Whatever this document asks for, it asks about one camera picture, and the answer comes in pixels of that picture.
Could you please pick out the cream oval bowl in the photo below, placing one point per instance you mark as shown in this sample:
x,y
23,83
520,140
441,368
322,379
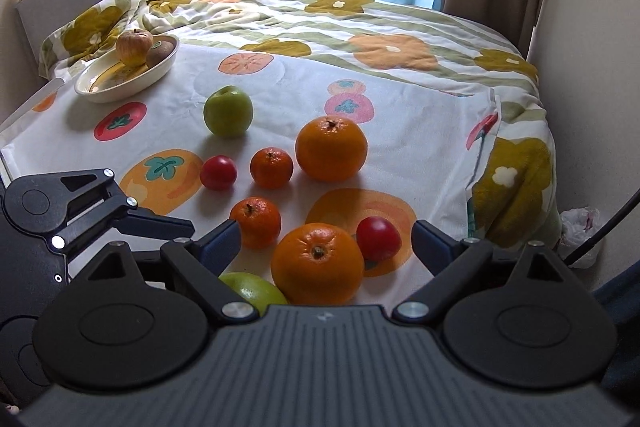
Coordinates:
x,y
125,91

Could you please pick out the green apple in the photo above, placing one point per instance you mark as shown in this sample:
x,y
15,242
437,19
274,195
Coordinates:
x,y
255,289
227,113

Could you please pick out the brown kiwi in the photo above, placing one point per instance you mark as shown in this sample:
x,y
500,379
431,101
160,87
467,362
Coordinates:
x,y
162,54

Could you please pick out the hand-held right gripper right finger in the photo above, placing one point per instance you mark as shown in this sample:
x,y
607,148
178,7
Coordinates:
x,y
429,243

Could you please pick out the russet brown apple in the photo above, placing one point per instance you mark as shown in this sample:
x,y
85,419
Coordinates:
x,y
134,47

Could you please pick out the white plastic bag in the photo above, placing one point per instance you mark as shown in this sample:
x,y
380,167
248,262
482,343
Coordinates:
x,y
577,227

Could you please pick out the large orange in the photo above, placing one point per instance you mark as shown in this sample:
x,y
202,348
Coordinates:
x,y
330,149
317,267

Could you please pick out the small red tomato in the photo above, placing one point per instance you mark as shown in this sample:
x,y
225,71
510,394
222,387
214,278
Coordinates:
x,y
378,238
218,173

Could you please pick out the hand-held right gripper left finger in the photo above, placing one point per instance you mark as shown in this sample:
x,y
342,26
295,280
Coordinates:
x,y
227,241

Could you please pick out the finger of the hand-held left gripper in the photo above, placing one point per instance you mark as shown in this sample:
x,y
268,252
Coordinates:
x,y
155,224

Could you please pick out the white persimmon-print cloth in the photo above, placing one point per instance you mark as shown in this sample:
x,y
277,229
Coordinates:
x,y
280,107

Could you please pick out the dark blue cloth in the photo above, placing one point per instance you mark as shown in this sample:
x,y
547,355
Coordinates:
x,y
622,307

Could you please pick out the small mandarin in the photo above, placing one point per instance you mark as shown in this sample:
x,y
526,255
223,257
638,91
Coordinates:
x,y
271,168
257,222

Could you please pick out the floral striped duvet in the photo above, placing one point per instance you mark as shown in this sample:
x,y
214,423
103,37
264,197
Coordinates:
x,y
400,22

